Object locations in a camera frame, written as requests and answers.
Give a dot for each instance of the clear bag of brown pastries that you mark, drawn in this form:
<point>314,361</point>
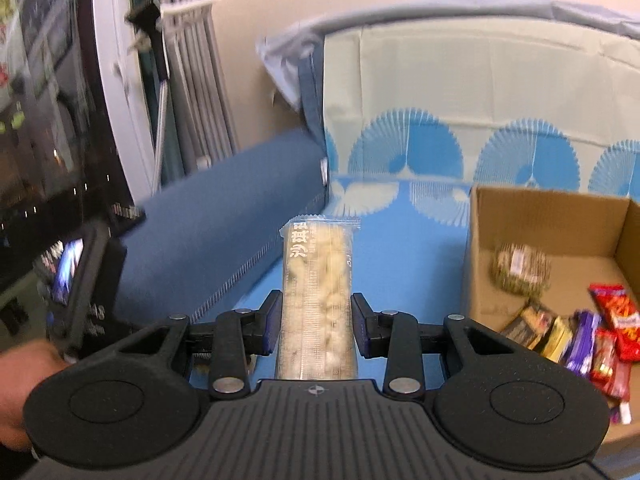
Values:
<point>520,267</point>

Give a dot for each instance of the black snack packet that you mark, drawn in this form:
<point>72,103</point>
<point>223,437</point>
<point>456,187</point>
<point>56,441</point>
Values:
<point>532,322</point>

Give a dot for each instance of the purple snack packet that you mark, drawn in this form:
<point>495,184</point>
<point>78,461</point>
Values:
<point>582,342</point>

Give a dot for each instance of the dark glass window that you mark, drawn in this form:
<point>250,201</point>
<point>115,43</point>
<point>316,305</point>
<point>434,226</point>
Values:
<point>40,110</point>

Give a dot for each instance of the red candy wrapper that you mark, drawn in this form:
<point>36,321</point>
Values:
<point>602,360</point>

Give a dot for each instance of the blue denim cushion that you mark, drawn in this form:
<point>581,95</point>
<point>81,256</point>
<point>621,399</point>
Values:
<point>215,210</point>

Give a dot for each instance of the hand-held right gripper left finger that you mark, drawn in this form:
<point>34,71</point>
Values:
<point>272,325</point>

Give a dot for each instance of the blue fan-print bed sheet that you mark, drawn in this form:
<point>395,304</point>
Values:
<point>450,75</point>

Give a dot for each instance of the person's left hand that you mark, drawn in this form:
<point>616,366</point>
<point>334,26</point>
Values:
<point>20,395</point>

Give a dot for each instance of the white rice bar packet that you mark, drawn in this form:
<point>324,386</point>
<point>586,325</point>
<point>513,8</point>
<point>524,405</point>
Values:
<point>317,285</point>

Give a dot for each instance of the brown cardboard box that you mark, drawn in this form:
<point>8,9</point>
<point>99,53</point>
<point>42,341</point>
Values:
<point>540,215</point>

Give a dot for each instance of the grey curtain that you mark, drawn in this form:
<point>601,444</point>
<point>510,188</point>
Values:
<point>200,85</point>

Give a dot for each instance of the light blue cloth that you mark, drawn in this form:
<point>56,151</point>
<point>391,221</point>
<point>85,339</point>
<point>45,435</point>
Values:
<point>450,10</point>

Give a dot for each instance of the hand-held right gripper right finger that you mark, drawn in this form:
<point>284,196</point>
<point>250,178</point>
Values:
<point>360,325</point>

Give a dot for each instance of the pink red snack packet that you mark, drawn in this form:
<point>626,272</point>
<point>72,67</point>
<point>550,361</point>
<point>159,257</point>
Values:
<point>620,385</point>

